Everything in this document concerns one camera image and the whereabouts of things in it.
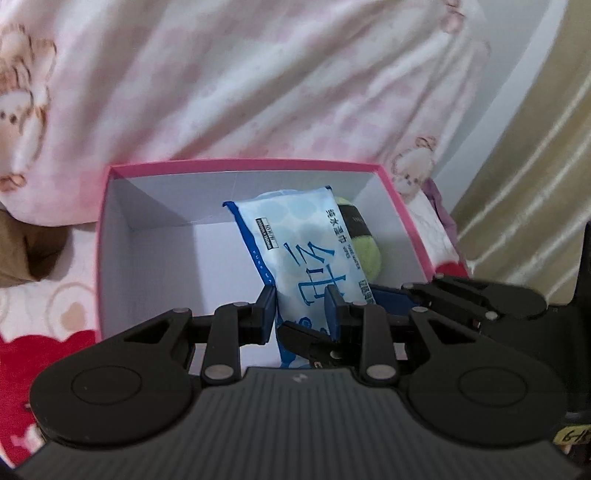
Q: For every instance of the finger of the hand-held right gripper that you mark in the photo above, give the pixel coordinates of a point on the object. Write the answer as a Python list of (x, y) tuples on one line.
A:
[(304, 339), (392, 300)]

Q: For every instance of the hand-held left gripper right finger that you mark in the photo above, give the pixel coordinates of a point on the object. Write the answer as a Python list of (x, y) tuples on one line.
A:
[(333, 310)]

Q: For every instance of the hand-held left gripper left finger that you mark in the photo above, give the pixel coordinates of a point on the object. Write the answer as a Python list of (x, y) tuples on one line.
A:
[(265, 316)]

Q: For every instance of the blue wet wipes packet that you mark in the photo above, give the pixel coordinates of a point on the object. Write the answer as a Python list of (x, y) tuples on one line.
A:
[(295, 240)]

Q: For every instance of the pink cardboard box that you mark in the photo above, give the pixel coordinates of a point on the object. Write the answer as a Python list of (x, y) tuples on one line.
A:
[(152, 258)]

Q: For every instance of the green tennis ball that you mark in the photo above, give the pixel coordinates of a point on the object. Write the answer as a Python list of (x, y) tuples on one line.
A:
[(364, 251)]

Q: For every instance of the purple cloth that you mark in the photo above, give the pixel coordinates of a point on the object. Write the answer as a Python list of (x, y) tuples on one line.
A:
[(443, 212)]

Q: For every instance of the beige striped curtain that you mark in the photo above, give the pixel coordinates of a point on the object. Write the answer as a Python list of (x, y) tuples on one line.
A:
[(531, 184)]

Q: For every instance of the brown pillow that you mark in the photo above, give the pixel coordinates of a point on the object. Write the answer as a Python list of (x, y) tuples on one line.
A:
[(25, 249)]

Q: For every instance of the pink printed blanket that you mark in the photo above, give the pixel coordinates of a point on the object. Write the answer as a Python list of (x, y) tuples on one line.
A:
[(231, 69)]

